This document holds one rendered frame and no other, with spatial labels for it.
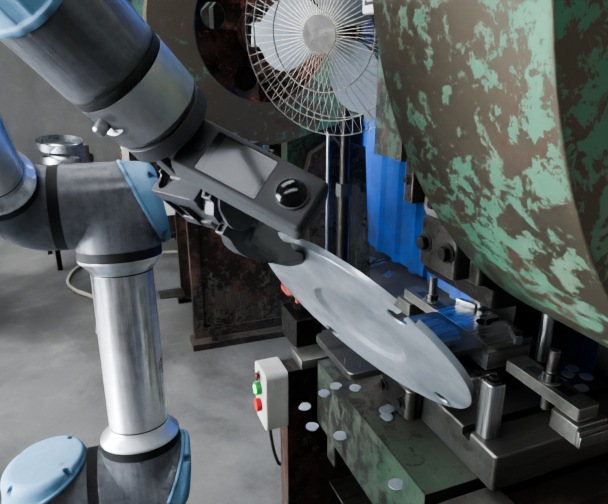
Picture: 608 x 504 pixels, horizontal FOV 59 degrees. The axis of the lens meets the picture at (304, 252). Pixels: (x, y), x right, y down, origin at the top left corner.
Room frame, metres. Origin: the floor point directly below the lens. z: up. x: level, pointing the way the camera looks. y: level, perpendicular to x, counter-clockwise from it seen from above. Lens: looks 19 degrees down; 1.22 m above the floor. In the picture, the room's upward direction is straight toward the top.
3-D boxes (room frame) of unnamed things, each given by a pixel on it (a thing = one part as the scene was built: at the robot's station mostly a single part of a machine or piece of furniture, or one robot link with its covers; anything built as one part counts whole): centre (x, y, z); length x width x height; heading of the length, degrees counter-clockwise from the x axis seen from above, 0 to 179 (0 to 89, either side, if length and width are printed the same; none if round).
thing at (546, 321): (0.82, -0.41, 0.80); 0.02 x 0.02 x 0.14
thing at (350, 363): (0.81, -0.16, 0.72); 0.25 x 0.14 x 0.14; 111
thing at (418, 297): (1.03, -0.26, 0.76); 0.17 x 0.06 x 0.10; 21
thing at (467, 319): (0.87, -0.32, 0.76); 0.15 x 0.09 x 0.05; 21
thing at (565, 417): (0.71, -0.38, 0.76); 0.17 x 0.06 x 0.10; 21
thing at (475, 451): (0.87, -0.32, 0.67); 0.45 x 0.30 x 0.06; 21
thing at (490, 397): (0.66, -0.27, 0.75); 0.03 x 0.03 x 0.10; 21
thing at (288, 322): (1.08, 0.01, 0.62); 0.10 x 0.06 x 0.20; 21
